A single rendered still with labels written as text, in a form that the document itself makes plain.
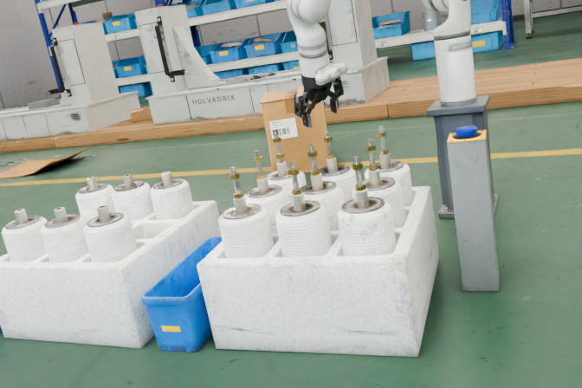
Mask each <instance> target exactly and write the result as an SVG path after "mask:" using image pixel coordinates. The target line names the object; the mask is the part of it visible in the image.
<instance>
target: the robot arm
mask: <svg viewBox="0 0 582 388"><path fill-rule="evenodd" d="M330 2H331V0H287V10H288V16H289V19H290V22H291V24H292V27H293V29H294V32H295V34H296V37H297V43H298V49H299V63H300V70H301V81H302V84H303V87H304V92H303V93H302V94H295V95H294V114H295V115H297V116H299V117H300V118H302V121H303V125H304V126H305V127H307V128H309V129H310V128H311V127H312V123H311V117H310V113H311V112H312V110H313V109H314V108H315V105H316V104H318V103H320V102H321V101H322V100H325V99H326V98H327V96H329V97H330V98H331V99H330V106H331V111H332V112H333V113H337V112H338V110H339V101H338V99H339V97H340V96H341V95H343V94H344V90H343V87H342V82H341V78H340V77H341V75H343V74H345V73H346V72H347V66H346V64H345V63H336V64H330V59H329V54H328V51H327V37H326V33H325V30H324V29H323V28H322V27H321V26H320V25H319V24H318V22H320V21H321V20H322V19H323V18H324V17H325V16H326V14H327V12H328V10H329V6H330ZM422 2H423V3H424V5H425V6H426V8H427V9H428V10H430V11H433V12H441V11H446V10H448V11H449V17H448V19H447V20H446V21H445V23H443V24H442V25H440V26H438V27H436V28H435V29H434V30H433V37H434V45H435V52H436V68H437V76H438V84H439V93H440V101H441V106H444V107H455V106H462V105H467V104H471V103H474V102H476V101H477V99H476V90H475V71H474V62H473V53H472V44H471V34H470V26H471V5H470V0H422ZM332 84H333V89H334V92H332V91H331V90H330V89H331V86H332ZM309 100H310V101H311V102H312V103H311V105H310V104H308V101H309ZM307 107H308V109H307ZM306 109H307V111H306ZM299 110H300V111H299Z"/></svg>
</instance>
